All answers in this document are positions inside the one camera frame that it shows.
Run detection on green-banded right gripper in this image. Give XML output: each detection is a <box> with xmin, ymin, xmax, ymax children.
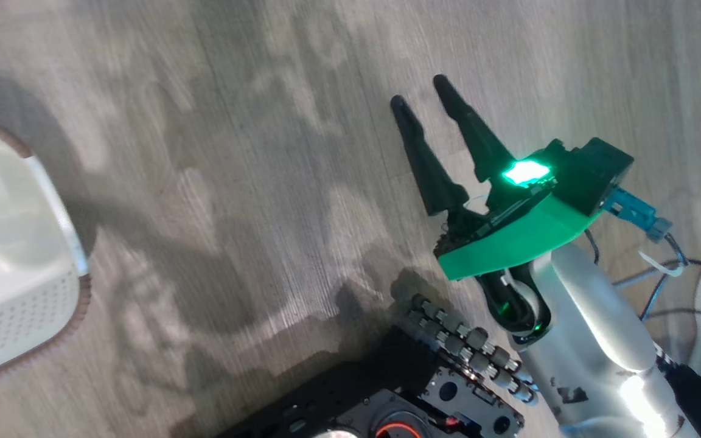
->
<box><xmin>389</xmin><ymin>74</ymin><xmax>602</xmax><ymax>336</ymax></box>

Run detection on black roller omni wheel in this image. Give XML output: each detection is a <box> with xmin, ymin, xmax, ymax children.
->
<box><xmin>407</xmin><ymin>294</ymin><xmax>540</xmax><ymax>405</ymax></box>

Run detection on white perforated laundry basket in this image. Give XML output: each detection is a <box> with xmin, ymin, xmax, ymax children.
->
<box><xmin>0</xmin><ymin>114</ymin><xmax>92</xmax><ymax>387</ymax></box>

